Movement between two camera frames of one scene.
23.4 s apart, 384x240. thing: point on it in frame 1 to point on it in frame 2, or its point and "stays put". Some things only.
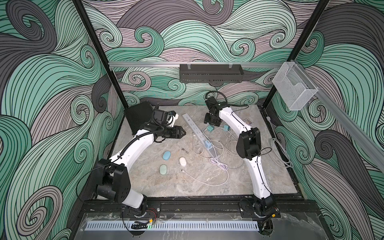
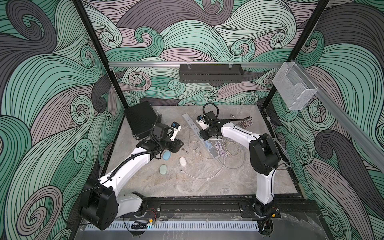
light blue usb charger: (207, 144) stays put
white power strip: (207, 144) stays put
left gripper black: (176, 132) to (175, 146)
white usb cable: (216, 161) to (208, 178)
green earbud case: (163, 169) stays put
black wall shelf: (211, 73) stays put
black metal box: (138, 114) stays put
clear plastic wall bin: (294, 86) stays put
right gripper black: (217, 123) to (202, 134)
